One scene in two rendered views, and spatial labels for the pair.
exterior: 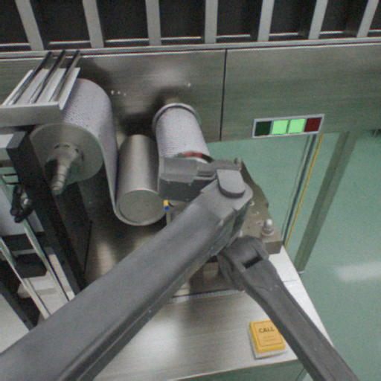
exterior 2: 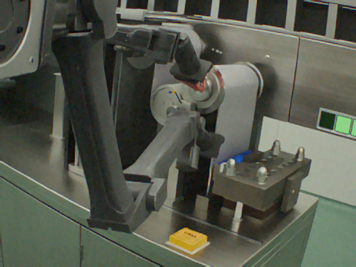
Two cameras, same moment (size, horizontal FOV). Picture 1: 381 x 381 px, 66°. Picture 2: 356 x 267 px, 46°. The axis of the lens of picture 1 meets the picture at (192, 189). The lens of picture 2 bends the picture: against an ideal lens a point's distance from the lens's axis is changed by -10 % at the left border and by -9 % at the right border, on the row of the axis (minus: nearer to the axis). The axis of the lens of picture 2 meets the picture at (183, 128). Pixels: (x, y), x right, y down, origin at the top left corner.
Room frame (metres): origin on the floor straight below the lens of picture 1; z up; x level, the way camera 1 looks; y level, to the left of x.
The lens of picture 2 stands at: (-0.46, -0.84, 1.46)
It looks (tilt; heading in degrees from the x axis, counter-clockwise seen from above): 14 degrees down; 42
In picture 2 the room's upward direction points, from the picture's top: 7 degrees clockwise
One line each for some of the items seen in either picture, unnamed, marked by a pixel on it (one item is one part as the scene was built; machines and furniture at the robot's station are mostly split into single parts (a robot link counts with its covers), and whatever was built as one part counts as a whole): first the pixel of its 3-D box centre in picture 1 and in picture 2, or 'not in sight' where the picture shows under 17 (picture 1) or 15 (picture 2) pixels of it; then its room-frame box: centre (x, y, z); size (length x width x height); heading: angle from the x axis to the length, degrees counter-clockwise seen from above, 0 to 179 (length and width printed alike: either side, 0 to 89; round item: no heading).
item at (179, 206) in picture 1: (178, 248); (176, 153); (0.50, 0.04, 1.05); 0.06 x 0.05 x 0.31; 9
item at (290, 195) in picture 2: (259, 205); (293, 191); (0.76, -0.24, 0.96); 0.10 x 0.03 x 0.11; 9
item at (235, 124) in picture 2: not in sight; (233, 135); (0.67, -0.03, 1.11); 0.23 x 0.01 x 0.18; 9
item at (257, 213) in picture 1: (236, 203); (267, 174); (0.73, -0.15, 1.00); 0.40 x 0.16 x 0.06; 9
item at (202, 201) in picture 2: (202, 231); (225, 190); (0.67, -0.03, 0.92); 0.28 x 0.04 x 0.04; 9
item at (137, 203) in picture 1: (140, 176); (189, 101); (0.65, 0.14, 1.17); 0.26 x 0.12 x 0.12; 9
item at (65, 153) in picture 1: (65, 163); (134, 47); (0.48, 0.25, 1.33); 0.06 x 0.06 x 0.06; 9
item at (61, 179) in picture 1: (59, 181); (122, 47); (0.42, 0.24, 1.33); 0.06 x 0.03 x 0.03; 9
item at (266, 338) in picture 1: (266, 335); (188, 239); (0.34, -0.19, 0.91); 0.07 x 0.07 x 0.02; 9
